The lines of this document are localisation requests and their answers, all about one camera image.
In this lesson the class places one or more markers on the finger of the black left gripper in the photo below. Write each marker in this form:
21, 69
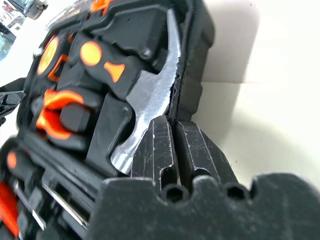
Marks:
11, 96

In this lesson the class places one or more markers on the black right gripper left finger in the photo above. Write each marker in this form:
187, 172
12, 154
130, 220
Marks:
157, 150

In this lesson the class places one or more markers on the black plastic object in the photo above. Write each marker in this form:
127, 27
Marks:
140, 32

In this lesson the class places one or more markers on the dark round background object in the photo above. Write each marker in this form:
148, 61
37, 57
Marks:
35, 8

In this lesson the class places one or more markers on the black tape measure orange disc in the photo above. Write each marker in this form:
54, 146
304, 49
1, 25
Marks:
47, 56

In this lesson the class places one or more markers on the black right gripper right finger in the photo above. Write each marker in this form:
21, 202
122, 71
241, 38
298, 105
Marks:
200, 155

